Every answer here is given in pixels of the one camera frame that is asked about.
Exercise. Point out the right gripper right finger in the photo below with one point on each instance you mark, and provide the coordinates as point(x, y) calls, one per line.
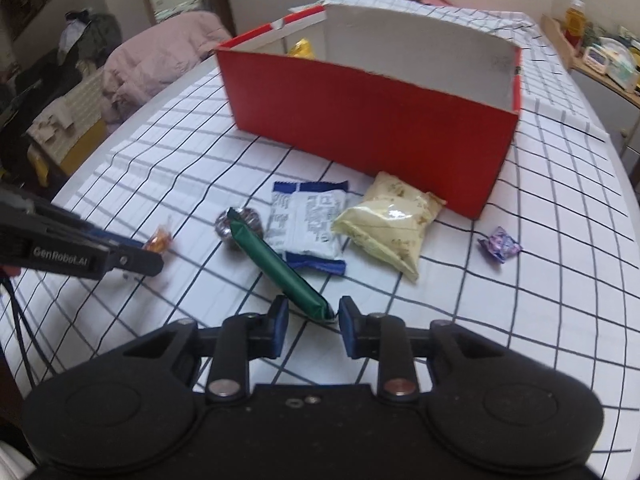
point(382, 338)

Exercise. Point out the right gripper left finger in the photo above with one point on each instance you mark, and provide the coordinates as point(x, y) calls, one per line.
point(240, 340)

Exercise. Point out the green snack bar packet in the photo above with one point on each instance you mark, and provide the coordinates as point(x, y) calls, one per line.
point(299, 291)

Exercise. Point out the cream patterned snack bag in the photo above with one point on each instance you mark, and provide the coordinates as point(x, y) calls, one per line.
point(390, 222)

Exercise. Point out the small orange cracker packet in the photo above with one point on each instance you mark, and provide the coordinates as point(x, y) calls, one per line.
point(161, 240)

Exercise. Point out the yellow chocolate snack packet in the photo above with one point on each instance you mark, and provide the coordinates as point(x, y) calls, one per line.
point(302, 49)

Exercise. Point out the brown chocolate ball wrapper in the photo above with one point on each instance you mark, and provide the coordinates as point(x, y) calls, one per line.
point(242, 216)

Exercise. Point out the white blue biscuit packet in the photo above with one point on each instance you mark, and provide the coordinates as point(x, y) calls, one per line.
point(299, 228)

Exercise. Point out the small purple candy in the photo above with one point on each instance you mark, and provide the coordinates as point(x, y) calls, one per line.
point(500, 245)

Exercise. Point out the checkered white tablecloth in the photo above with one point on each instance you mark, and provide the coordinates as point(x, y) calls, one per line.
point(569, 299)

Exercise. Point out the red cardboard box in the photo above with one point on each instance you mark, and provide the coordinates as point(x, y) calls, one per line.
point(434, 103)

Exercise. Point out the white digital clock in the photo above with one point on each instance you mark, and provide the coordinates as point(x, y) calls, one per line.
point(596, 59)

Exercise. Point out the clear jar yellow contents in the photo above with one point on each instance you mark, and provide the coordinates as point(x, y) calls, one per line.
point(573, 16)

